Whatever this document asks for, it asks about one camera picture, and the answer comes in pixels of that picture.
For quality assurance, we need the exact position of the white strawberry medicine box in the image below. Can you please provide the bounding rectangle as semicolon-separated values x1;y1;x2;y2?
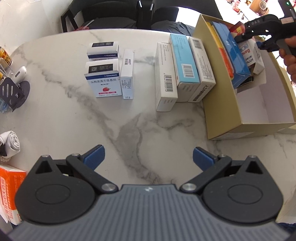
84;58;122;98

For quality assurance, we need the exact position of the white navy medicine box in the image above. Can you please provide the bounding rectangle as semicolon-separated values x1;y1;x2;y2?
87;41;119;61

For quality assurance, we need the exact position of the person's right hand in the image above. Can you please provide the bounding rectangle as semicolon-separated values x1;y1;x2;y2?
280;36;296;82

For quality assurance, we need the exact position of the white Band box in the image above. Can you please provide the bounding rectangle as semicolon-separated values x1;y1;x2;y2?
238;38;265;74

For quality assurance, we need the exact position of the red white box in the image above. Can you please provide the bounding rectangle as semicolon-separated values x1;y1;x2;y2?
229;22;245;38

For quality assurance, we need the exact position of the blue flat box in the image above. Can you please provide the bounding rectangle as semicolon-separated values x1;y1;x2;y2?
211;22;251;89

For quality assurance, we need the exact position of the yellow orange box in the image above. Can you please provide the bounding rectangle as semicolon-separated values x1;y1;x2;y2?
206;22;234;80

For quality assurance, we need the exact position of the tan cardboard storage box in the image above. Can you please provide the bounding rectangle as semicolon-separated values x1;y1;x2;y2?
193;15;295;140

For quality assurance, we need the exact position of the white grey lettered box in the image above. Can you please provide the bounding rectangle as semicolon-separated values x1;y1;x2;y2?
188;37;216;103

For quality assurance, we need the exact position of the orange white tissue pack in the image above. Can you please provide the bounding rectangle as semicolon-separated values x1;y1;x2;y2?
0;164;26;225

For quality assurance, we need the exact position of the rolled white cloth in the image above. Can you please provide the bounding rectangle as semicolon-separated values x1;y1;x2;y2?
1;131;21;159

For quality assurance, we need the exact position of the long white barcode box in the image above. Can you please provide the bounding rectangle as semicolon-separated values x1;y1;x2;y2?
154;42;178;112

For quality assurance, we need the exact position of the light blue medicine box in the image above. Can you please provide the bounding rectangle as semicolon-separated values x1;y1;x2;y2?
169;34;200;102

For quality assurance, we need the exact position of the black perforated stand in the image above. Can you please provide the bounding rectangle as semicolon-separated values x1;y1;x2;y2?
1;77;30;111

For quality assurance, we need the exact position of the narrow white blue box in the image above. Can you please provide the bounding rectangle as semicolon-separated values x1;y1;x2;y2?
120;49;134;100

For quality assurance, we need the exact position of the white small device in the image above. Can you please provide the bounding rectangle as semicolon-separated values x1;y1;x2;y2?
11;66;27;84

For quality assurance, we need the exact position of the black chair right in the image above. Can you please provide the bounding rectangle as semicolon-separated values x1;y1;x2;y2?
137;1;222;36

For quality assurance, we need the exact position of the black chair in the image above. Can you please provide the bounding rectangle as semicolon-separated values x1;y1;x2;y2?
137;1;222;36
61;0;142;33

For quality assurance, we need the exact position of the gold can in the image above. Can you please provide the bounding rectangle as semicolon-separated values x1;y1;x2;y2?
0;47;13;66

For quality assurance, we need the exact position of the black chair left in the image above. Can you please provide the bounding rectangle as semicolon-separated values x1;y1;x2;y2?
61;0;142;33

